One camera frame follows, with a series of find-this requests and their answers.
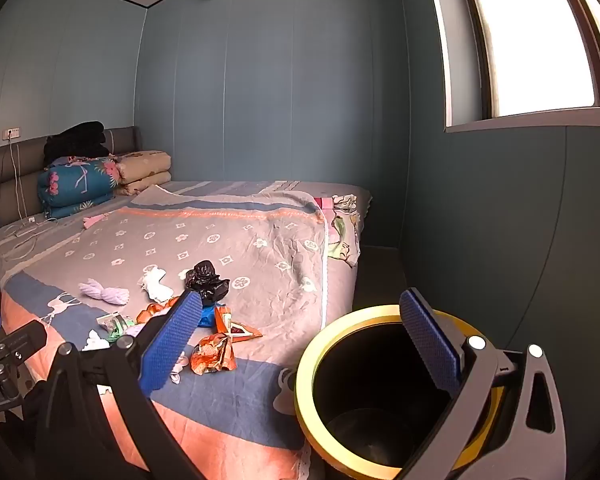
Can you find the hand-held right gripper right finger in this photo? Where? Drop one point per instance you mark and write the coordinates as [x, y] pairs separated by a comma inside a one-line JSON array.
[[430, 345]]

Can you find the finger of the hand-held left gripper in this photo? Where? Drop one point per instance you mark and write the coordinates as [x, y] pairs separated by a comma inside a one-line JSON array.
[[27, 335]]

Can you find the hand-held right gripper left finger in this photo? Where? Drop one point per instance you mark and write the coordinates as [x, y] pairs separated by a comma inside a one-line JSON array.
[[175, 345]]

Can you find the large orange peel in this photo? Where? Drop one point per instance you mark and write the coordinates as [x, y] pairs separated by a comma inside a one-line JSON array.
[[145, 316]]

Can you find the small orange peel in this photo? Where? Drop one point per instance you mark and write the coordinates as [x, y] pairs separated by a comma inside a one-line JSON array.
[[169, 303]]

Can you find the black trash can yellow rim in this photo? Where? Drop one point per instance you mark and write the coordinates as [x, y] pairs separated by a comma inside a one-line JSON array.
[[375, 360]]

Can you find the black plastic bag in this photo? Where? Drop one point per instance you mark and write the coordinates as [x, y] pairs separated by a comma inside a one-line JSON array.
[[207, 280]]

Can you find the lavender knitted cloth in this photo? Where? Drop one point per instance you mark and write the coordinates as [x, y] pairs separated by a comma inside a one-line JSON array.
[[105, 292]]

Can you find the crumpled orange snack wrapper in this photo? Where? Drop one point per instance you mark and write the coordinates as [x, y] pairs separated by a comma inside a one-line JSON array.
[[212, 355]]

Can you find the blue crumpled wrapper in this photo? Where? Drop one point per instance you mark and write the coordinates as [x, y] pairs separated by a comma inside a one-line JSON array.
[[207, 317]]

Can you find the flat orange snack wrapper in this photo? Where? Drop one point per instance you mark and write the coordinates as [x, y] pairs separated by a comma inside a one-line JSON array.
[[237, 330]]

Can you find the green snack wrapper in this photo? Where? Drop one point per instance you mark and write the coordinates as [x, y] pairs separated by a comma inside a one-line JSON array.
[[112, 323]]

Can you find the grey patterned bedspread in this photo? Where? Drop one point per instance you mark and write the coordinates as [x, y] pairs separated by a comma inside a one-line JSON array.
[[205, 240]]

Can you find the printed cartoon cloth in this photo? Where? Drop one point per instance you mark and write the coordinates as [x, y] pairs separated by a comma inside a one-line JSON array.
[[342, 232]]

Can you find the grey bed headboard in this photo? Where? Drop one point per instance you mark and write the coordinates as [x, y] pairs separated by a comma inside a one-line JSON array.
[[10, 180]]

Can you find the blue floral quilt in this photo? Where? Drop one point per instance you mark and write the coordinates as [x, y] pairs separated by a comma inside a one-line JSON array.
[[75, 182]]

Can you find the striped bed sheet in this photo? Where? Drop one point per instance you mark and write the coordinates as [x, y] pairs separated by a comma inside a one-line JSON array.
[[220, 187]]

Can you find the pink folded cloth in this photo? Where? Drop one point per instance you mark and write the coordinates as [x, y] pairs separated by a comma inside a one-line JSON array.
[[325, 203]]

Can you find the beige folded quilt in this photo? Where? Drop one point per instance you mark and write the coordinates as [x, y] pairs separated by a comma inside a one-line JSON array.
[[145, 170]]

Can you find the black clothing pile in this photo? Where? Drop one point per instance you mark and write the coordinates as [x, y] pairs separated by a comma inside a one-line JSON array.
[[77, 142]]

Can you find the window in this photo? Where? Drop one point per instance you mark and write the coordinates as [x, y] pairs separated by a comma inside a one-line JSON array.
[[530, 35]]

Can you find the white wall socket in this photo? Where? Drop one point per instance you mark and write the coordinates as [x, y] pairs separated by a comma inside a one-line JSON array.
[[11, 133]]

